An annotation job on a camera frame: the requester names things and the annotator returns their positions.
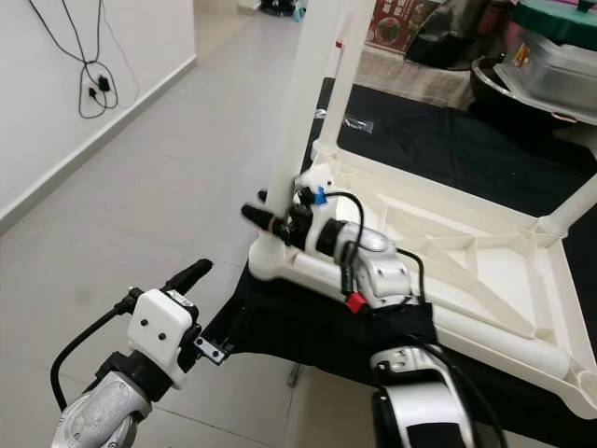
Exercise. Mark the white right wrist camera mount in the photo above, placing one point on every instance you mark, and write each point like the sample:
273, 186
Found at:
317, 179

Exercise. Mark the clear box with red label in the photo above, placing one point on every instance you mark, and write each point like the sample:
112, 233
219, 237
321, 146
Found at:
396, 19

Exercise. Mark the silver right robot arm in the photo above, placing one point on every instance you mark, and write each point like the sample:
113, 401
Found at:
382, 271

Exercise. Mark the black round floor device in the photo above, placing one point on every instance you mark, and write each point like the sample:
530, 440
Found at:
275, 7

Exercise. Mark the clear plastic storage box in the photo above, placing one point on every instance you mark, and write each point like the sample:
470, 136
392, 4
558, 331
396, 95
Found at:
541, 65

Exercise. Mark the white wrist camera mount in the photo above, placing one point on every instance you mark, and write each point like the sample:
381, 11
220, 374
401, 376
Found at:
317, 179
159, 327

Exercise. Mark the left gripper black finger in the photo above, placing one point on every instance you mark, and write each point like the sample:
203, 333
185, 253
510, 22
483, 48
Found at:
187, 275

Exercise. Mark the black tablecloth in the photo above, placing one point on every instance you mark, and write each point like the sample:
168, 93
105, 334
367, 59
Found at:
429, 149

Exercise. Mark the beige cloth covered stand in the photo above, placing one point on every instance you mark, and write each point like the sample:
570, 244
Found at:
410, 79

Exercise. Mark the yellow rubber band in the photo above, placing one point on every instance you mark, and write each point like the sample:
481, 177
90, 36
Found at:
275, 224

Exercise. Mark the clear tape strip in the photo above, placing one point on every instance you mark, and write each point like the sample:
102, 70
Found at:
359, 123

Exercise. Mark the black wok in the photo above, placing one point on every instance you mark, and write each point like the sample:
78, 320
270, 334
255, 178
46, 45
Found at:
494, 89

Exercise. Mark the white plastic children table top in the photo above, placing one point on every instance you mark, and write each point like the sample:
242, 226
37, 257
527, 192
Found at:
476, 280

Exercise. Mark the grey metal table leg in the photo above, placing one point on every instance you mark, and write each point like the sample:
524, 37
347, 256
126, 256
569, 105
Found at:
294, 373

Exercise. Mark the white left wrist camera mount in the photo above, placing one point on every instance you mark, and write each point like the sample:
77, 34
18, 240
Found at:
159, 327

